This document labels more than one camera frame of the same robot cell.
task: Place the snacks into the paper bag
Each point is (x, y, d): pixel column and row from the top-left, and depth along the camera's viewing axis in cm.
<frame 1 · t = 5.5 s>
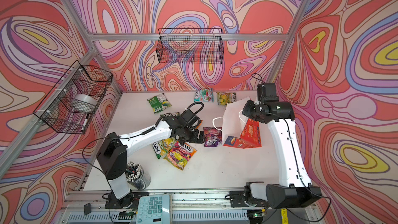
left hand: (201, 139, 83), fingers open
right hand: (247, 115, 72), fingers closed
red white paper bag: (231, 124, 83), point 18 cm above the table
purple snack bag: (213, 137, 93), point 4 cm above the table
dark green snack bag: (159, 102, 114), point 2 cm above the table
teal mint snack bag: (204, 95, 116), point 4 cm above the table
yellow green lemon snack bag: (225, 98, 113), point 4 cm above the table
pink yellow snack bag: (179, 155, 86), point 4 cm above the table
pen cup with pens: (136, 176, 66), point 18 cm above the table

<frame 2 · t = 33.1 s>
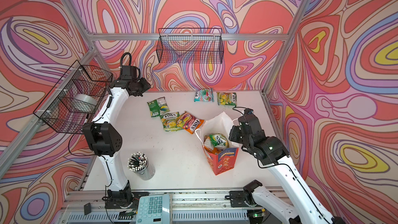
left hand: (149, 85, 92), fingers open
right hand: (233, 134, 70), fingers closed
red white paper bag: (225, 160, 74), point 14 cm above the table
dark green snack bag: (158, 107, 110), point 3 cm above the table
pen cup with pens: (138, 162, 72), point 16 cm above the table
yellow green mango snack bag: (219, 141, 85), point 10 cm above the table
green spring tea snack bag: (170, 121, 101), point 4 cm above the table
orange snack bag: (188, 122, 100), point 4 cm above the table
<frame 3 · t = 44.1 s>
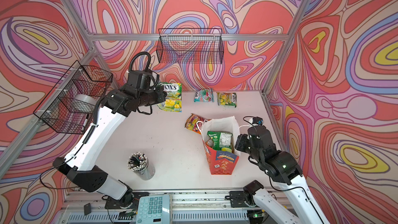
left hand: (168, 92, 69), fingers closed
right hand: (238, 141, 68), fingers closed
dark green snack bag: (222, 140, 80), point 15 cm above the table
green spring tea snack bag: (173, 100, 73), point 34 cm above the table
orange snack bag: (190, 123, 101), point 3 cm above the table
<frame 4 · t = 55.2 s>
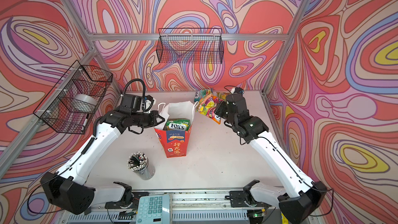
left hand: (165, 118, 75), fingers closed
right hand: (216, 107, 72), fingers closed
red white paper bag: (175, 143, 78), point 16 cm above the table
green spring tea snack bag: (178, 124, 82), point 19 cm above the table
orange snack bag: (207, 104, 75), point 31 cm above the table
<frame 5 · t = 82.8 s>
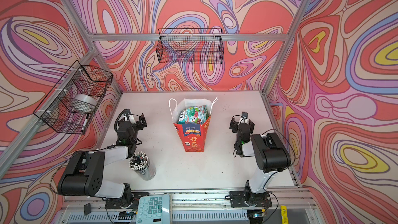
left hand: (136, 115, 90), fingers open
right hand: (242, 121, 96), fingers open
red white paper bag: (192, 136, 80), point 16 cm above the table
teal mint snack bag: (195, 114, 82), point 22 cm above the table
